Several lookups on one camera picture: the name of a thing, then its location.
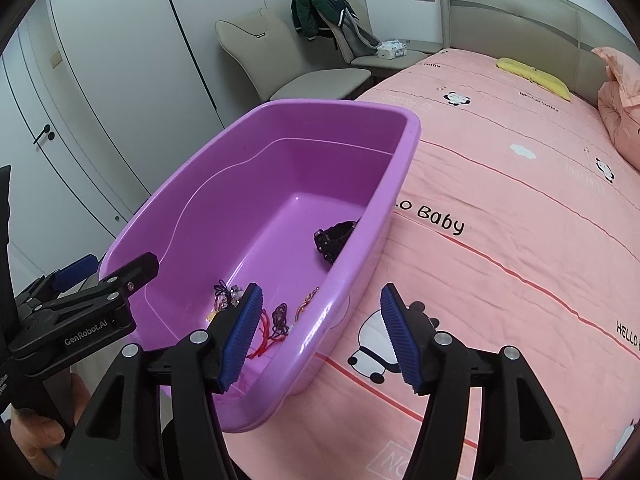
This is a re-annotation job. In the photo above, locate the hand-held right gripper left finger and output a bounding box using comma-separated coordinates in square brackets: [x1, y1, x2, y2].
[59, 281, 264, 480]

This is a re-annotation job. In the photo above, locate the brown leather cord bracelet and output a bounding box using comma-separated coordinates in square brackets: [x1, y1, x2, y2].
[270, 302, 293, 336]

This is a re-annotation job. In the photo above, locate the grey bag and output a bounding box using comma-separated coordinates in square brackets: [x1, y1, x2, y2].
[327, 7, 381, 58]

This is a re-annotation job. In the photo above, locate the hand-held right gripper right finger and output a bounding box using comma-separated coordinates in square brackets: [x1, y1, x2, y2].
[380, 282, 583, 480]

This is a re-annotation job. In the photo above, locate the white wardrobe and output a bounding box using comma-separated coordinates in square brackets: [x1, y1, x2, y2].
[0, 0, 373, 271]

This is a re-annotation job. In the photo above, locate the pink ruffled pillow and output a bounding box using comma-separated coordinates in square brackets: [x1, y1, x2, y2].
[591, 46, 640, 92]

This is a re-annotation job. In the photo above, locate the dark green jacket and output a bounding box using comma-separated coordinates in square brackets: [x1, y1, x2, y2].
[291, 0, 356, 41]

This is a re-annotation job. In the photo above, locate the black wristwatch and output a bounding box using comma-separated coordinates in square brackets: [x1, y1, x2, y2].
[313, 219, 362, 265]

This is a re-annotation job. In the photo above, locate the multicolour woven red cord bracelet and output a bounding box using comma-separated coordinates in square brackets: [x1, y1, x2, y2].
[245, 310, 281, 361]

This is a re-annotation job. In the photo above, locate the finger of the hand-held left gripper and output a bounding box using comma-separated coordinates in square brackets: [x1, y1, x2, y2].
[97, 251, 160, 301]
[15, 254, 99, 311]

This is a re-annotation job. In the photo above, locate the small yellow pillow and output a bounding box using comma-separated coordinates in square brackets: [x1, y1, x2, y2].
[496, 56, 572, 103]

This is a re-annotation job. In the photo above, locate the beige bed headboard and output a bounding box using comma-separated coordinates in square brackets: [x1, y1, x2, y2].
[438, 0, 636, 106]

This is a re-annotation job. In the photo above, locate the white tissue pack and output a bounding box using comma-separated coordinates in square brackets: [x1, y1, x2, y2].
[376, 39, 410, 59]

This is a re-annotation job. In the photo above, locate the beaded stone bracelet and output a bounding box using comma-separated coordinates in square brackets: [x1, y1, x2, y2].
[207, 282, 246, 323]

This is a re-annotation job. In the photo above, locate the person's left hand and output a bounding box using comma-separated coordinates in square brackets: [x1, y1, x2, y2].
[12, 372, 92, 478]

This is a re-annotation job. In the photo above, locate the purple plastic basin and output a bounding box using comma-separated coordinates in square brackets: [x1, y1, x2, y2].
[98, 99, 422, 433]

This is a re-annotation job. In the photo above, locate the gold braided cord bracelet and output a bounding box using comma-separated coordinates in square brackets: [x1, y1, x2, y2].
[295, 287, 321, 318]

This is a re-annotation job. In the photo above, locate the beige chair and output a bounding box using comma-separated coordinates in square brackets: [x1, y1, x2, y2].
[215, 8, 373, 103]
[300, 0, 443, 73]

